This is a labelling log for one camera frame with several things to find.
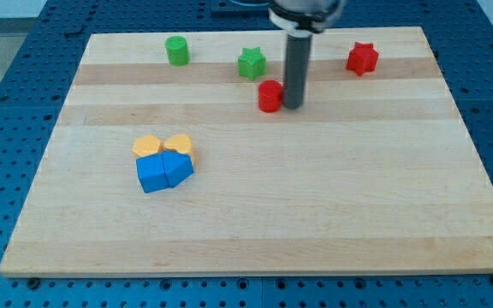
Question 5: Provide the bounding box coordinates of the red star block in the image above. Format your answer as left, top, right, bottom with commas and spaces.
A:
346, 42, 379, 76

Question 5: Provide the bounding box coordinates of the yellow hexagon block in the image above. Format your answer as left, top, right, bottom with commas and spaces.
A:
132, 134, 163, 157

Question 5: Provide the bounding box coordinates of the green cylinder block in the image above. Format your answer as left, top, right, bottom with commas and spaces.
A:
164, 36, 190, 66

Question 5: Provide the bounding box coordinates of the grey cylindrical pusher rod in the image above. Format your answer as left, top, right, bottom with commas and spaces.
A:
282, 34, 312, 110

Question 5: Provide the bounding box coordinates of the wooden board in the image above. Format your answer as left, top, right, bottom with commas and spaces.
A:
0, 27, 493, 278

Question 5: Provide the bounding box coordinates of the blue cube block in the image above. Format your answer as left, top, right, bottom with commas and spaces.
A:
136, 154, 169, 193

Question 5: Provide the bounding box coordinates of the green star block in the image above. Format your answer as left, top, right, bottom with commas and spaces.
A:
238, 47, 267, 80

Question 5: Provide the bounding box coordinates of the blue pentagon block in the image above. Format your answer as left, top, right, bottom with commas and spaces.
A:
162, 151, 194, 187

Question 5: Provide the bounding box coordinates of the yellow heart block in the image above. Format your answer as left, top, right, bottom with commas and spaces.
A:
163, 134, 196, 166

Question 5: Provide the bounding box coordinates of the red cylinder block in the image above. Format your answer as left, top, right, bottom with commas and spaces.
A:
258, 80, 282, 113

